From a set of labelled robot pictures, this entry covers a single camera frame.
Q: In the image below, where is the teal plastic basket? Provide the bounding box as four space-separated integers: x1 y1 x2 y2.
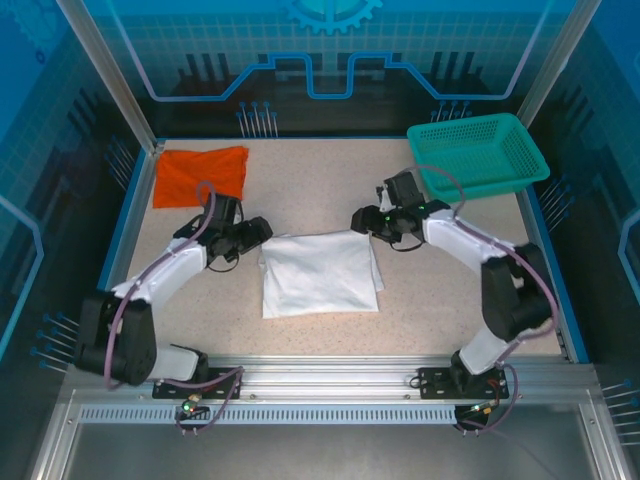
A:
406 113 550 203

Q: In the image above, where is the blue table rim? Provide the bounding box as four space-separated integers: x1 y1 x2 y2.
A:
73 147 161 364
514 147 592 364

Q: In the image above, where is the right aluminium frame post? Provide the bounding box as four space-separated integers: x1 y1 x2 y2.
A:
510 0 601 144

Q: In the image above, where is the right blue table rim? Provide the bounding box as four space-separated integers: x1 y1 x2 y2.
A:
514 147 592 364

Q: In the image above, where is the left aluminium frame post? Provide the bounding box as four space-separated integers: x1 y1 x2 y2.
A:
57 0 166 154

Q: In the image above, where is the aluminium mounting rail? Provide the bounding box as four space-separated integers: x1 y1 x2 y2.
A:
67 355 596 402

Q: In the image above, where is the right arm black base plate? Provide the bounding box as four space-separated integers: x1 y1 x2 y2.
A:
417 367 510 400

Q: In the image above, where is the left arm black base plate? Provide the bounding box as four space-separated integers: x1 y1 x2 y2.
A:
152 367 244 400

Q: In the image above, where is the orange folded t-shirt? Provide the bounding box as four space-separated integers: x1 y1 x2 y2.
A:
152 146 250 209

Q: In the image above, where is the left blue table rim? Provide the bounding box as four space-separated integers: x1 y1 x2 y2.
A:
73 147 161 364

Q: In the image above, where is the slotted grey cable duct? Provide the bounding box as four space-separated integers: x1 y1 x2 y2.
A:
79 405 459 426

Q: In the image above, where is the white t-shirt with black print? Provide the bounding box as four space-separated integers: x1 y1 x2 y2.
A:
258 228 386 320

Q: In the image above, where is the grey metal front panel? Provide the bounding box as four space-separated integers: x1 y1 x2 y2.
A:
29 424 636 480

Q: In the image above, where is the aluminium frame post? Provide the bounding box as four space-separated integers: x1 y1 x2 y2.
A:
510 0 601 144
57 0 166 154

